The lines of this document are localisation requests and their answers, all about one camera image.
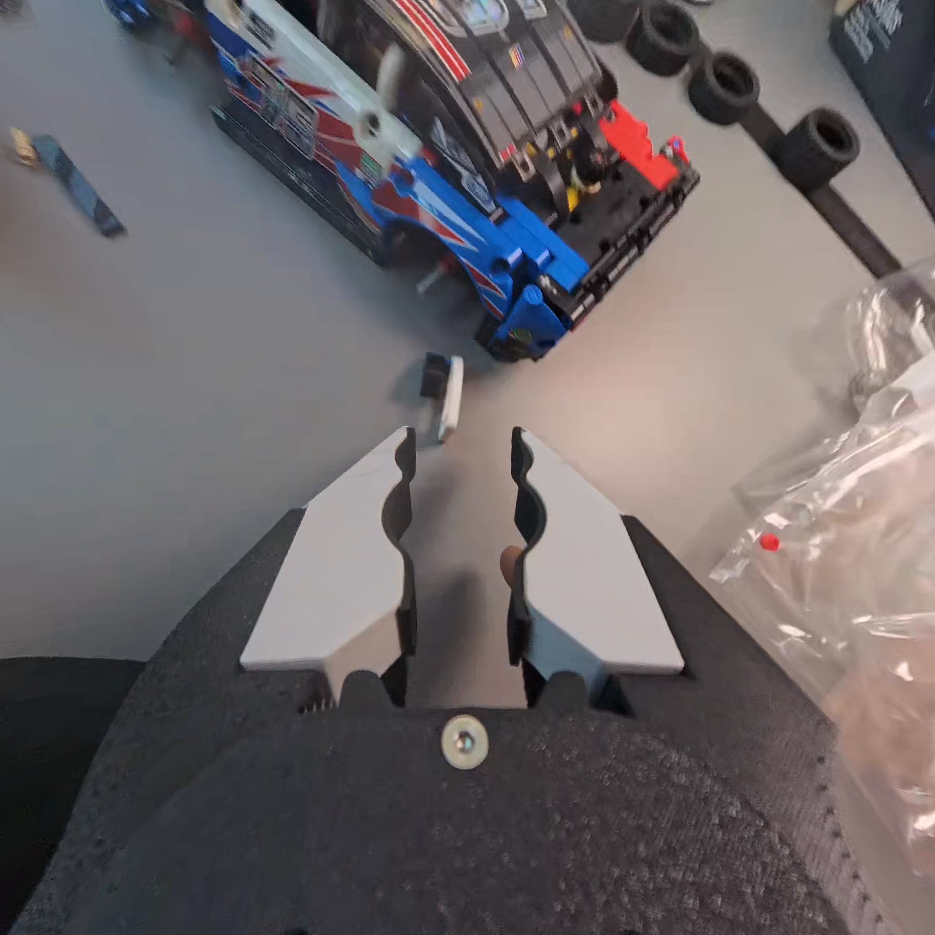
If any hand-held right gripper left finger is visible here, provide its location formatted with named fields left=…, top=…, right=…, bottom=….
left=240, top=425, right=419, bottom=708

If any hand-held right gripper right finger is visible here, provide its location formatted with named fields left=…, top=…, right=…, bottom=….
left=508, top=425, right=686, bottom=708

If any white curved brick panel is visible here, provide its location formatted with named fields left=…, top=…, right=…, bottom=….
left=419, top=354, right=466, bottom=444

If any toy brick race car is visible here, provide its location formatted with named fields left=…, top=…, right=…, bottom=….
left=206, top=0, right=703, bottom=364

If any grey desk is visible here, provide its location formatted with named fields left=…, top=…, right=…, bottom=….
left=0, top=0, right=935, bottom=720

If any pile of clear plastic bags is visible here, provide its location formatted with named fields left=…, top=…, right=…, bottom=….
left=710, top=261, right=935, bottom=873

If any dark brick beam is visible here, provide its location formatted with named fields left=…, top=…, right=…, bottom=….
left=31, top=133, right=127, bottom=239

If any printed toy car box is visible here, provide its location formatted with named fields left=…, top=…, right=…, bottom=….
left=827, top=0, right=935, bottom=199

